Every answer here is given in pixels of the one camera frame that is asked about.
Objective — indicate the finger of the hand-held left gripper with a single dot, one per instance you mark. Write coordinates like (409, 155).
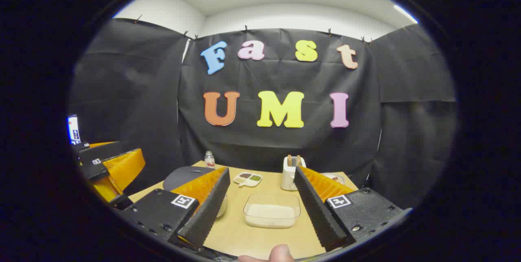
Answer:
(103, 152)
(124, 168)

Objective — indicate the small bottle with red label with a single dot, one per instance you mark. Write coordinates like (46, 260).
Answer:
(209, 160)

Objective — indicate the toast slice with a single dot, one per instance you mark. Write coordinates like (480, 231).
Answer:
(289, 160)
(298, 160)

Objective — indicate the white divided seasoning dish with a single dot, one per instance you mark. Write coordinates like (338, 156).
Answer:
(248, 179)

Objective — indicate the white round plate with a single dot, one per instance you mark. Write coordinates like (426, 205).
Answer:
(340, 177)

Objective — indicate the white toaster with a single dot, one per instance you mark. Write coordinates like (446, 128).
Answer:
(288, 178)

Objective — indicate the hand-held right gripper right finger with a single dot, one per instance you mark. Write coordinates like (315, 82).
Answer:
(315, 209)

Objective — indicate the clear plastic rice container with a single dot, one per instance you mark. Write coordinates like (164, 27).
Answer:
(272, 207)

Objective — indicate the bright monitor screen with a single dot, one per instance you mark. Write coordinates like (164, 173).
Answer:
(73, 129)

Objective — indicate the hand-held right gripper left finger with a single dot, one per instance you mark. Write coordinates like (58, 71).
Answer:
(207, 209)

